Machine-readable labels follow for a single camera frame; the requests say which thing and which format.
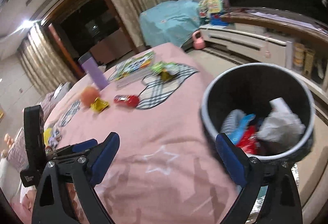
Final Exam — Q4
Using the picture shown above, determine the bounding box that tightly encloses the pink kettlebell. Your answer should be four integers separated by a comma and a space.
192, 30, 206, 50

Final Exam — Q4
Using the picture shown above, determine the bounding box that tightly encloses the blue plastic wrapper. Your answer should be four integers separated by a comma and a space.
228, 114, 256, 145

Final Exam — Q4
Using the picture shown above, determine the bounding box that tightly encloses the crumpled white paper trash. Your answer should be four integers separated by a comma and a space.
256, 97, 305, 155

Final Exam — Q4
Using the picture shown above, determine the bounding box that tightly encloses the white TV cabinet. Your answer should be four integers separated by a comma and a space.
200, 23, 327, 102

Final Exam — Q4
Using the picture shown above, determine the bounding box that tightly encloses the pink blanket table cover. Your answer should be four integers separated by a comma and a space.
45, 43, 237, 223

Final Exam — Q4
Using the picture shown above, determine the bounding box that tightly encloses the green snack wrapper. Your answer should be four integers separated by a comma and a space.
151, 61, 179, 82

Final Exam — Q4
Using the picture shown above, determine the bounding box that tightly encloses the stack of children books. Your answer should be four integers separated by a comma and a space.
108, 51, 156, 89

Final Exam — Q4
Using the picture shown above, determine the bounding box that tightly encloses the teal cloth covered furniture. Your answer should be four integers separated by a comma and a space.
139, 0, 201, 47

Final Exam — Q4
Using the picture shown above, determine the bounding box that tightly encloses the purple cylindrical bottle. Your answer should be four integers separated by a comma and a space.
78, 52, 109, 91

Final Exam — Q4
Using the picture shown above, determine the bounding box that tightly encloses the white pleated paper cup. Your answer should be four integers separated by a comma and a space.
220, 109, 246, 135

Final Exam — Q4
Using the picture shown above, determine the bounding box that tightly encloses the red Skittles candy tube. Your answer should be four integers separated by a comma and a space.
114, 95, 140, 108

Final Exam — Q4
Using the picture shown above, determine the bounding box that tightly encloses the colourful toy play set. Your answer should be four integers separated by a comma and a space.
197, 0, 229, 26

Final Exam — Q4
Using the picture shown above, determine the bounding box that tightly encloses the orange peach fruit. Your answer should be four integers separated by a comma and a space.
80, 86, 99, 107

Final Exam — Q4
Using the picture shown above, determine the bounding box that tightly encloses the yellow snack wrapper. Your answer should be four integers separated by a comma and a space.
90, 97, 109, 113

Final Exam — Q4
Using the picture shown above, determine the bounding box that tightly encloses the red snack bag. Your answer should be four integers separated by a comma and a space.
236, 125, 259, 154

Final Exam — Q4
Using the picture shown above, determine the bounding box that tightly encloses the black round trash bin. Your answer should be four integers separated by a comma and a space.
200, 63, 315, 162

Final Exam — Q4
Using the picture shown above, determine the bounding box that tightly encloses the beige curtain left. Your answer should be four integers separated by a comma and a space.
17, 23, 77, 95

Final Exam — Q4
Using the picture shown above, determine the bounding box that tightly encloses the snack packets pile at edge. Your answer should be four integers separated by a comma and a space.
43, 128, 62, 153

